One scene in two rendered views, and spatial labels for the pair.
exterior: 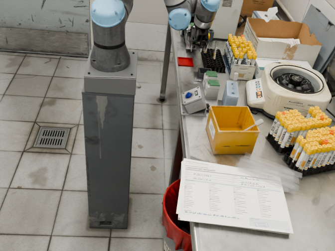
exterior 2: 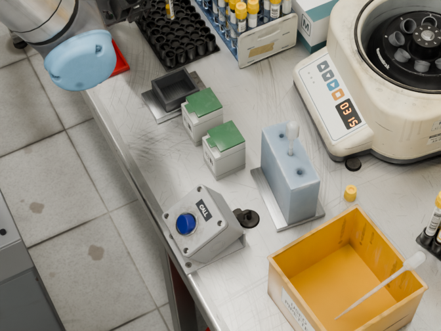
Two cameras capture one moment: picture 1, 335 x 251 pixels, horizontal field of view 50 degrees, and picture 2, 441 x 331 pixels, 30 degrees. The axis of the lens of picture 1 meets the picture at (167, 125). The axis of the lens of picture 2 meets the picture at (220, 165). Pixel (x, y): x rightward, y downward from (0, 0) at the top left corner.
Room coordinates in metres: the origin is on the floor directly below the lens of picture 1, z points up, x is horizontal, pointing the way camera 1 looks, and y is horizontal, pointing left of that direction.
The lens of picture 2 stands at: (0.57, 0.06, 1.84)
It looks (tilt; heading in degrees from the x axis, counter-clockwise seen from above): 57 degrees down; 341
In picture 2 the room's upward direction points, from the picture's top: 2 degrees counter-clockwise
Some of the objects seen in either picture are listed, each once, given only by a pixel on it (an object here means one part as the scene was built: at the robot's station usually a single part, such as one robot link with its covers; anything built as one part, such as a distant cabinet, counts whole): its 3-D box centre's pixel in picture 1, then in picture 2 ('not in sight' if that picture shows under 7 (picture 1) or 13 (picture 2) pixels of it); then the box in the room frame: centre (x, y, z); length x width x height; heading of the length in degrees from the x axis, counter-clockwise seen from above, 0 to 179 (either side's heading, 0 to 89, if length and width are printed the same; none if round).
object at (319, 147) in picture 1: (313, 159); not in sight; (0.82, -0.46, 0.93); 0.02 x 0.02 x 0.11
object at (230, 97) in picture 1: (229, 99); (288, 175); (1.10, -0.21, 0.92); 0.10 x 0.07 x 0.10; 179
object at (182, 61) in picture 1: (185, 62); (100, 60); (1.42, -0.04, 0.88); 0.07 x 0.07 x 0.01; 7
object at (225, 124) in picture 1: (231, 130); (342, 289); (0.92, -0.21, 0.93); 0.13 x 0.13 x 0.10; 12
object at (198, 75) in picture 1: (204, 74); (176, 92); (1.31, -0.13, 0.89); 0.09 x 0.05 x 0.04; 97
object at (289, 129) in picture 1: (285, 139); not in sight; (0.90, -0.38, 0.93); 0.02 x 0.02 x 0.11
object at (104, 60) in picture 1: (109, 50); not in sight; (1.21, 0.25, 1.00); 0.15 x 0.15 x 0.10
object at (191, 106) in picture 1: (199, 101); (216, 218); (1.07, -0.10, 0.92); 0.13 x 0.07 x 0.08; 97
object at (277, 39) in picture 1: (277, 45); not in sight; (1.56, -0.46, 0.95); 0.29 x 0.25 x 0.15; 97
